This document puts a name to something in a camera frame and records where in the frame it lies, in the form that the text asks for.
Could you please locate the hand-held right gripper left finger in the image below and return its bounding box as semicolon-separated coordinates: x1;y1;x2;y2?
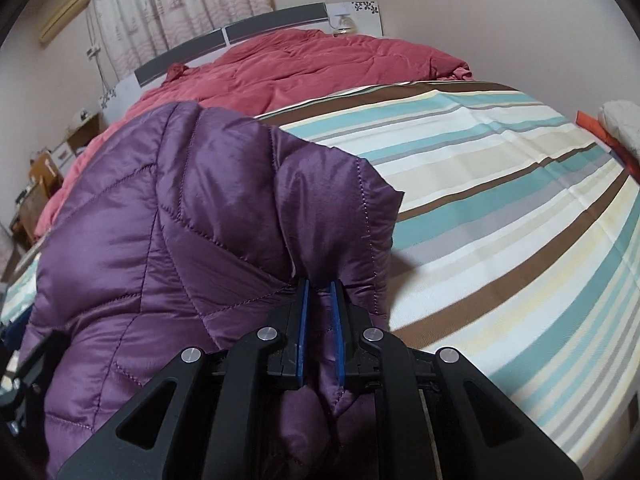
56;279;311;480

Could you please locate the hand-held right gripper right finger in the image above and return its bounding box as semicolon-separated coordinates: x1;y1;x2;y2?
330;280;585;480

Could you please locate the purple quilted down jacket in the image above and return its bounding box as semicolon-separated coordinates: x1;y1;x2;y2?
22;101;405;480

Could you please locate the wooden chair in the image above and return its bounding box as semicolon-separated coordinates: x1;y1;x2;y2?
27;151;65;198

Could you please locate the striped bed sheet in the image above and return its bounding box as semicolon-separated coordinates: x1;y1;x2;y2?
0;80;640;480

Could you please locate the wooden bedside desk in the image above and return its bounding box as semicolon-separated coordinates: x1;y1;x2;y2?
51;111;107;162

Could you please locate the red comforter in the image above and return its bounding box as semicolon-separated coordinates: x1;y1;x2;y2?
34;29;474;239

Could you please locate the white bedside lamp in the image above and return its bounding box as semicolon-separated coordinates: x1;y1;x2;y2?
332;12;357;37

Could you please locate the white and grey headboard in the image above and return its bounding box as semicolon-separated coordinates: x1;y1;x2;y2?
99;0;387;112

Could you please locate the orange cloth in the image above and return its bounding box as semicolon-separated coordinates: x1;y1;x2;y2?
575;109;640;182

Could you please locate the white folded cloth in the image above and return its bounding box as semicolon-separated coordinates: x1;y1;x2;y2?
597;99;640;152

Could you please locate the patterned white curtain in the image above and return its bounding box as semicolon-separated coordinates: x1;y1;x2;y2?
87;0;277;81

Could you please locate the wall air conditioner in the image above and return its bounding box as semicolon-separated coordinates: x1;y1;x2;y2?
38;0;94;44

